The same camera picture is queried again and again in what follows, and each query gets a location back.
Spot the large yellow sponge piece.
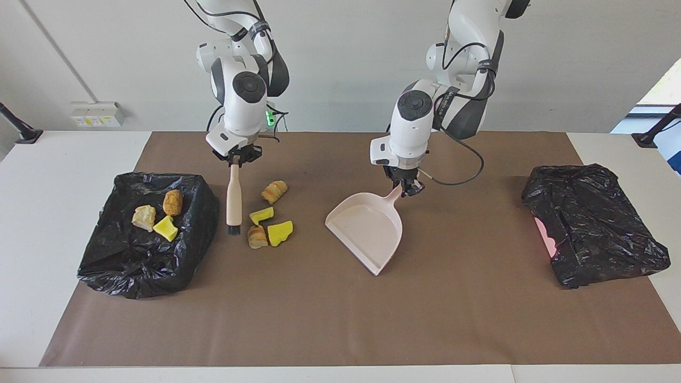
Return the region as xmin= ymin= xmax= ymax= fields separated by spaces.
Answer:
xmin=267 ymin=220 xmax=294 ymax=247

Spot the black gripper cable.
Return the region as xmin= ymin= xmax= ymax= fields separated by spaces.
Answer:
xmin=184 ymin=0 xmax=290 ymax=144
xmin=423 ymin=125 xmax=485 ymax=187

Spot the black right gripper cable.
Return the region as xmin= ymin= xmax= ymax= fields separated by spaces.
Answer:
xmin=184 ymin=0 xmax=290 ymax=144

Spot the black clamp stand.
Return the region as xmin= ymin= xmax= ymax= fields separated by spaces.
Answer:
xmin=632 ymin=103 xmax=681 ymax=149
xmin=0 ymin=102 xmax=44 ymax=145

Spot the black plastic trash bag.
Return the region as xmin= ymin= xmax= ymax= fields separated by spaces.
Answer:
xmin=77 ymin=171 xmax=220 ymax=299
xmin=521 ymin=163 xmax=672 ymax=289

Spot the white wall socket box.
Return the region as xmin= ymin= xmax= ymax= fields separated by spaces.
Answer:
xmin=70 ymin=102 xmax=127 ymax=128

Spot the yellow rectangular sponge piece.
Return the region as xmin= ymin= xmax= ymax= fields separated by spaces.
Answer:
xmin=153 ymin=215 xmax=179 ymax=243

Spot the brown paper table mat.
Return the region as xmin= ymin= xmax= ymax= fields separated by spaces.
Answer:
xmin=39 ymin=131 xmax=681 ymax=368

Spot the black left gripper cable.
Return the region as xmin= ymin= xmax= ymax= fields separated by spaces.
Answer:
xmin=423 ymin=125 xmax=485 ymax=187

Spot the pale bread chunk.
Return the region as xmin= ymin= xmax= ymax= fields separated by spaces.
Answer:
xmin=131 ymin=205 xmax=157 ymax=232

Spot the bright window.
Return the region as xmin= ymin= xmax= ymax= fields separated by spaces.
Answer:
xmin=611 ymin=57 xmax=681 ymax=176

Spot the brown oval bread roll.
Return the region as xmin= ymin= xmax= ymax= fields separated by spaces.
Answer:
xmin=162 ymin=189 xmax=184 ymax=217

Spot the orange striped croissant piece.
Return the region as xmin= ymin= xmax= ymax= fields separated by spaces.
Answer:
xmin=261 ymin=180 xmax=289 ymax=205

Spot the pale pink dustpan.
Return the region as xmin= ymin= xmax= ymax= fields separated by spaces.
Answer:
xmin=325 ymin=184 xmax=404 ymax=277

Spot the beige hand brush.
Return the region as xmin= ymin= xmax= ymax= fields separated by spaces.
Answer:
xmin=226 ymin=163 xmax=243 ymax=236

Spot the black right base cable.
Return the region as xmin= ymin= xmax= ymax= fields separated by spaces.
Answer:
xmin=206 ymin=104 xmax=227 ymax=132

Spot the pale striped bread piece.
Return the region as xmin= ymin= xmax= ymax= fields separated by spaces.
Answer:
xmin=247 ymin=225 xmax=269 ymax=250

